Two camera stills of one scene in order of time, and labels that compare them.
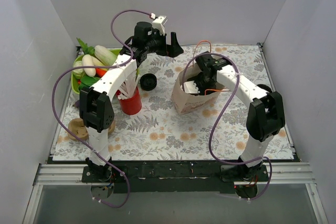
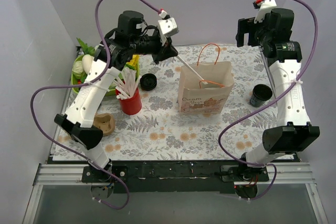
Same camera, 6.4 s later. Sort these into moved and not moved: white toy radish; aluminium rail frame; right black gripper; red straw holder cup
Moved: right black gripper
Not moved: aluminium rail frame; white toy radish; red straw holder cup
